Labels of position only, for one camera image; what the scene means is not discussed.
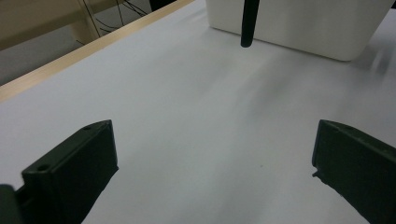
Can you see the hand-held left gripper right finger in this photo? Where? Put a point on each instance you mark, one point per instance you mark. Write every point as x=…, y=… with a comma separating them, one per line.
x=361, y=174

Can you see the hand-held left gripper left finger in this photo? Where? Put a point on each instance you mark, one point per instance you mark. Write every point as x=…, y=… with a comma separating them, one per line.
x=71, y=174

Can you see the white plastic bin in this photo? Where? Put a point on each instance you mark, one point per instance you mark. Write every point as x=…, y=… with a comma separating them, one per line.
x=311, y=28

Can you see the wooden table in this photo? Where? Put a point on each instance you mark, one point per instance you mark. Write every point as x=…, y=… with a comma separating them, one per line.
x=77, y=54

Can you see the light wooden shelf unit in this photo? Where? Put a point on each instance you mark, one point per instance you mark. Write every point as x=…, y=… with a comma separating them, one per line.
x=40, y=21

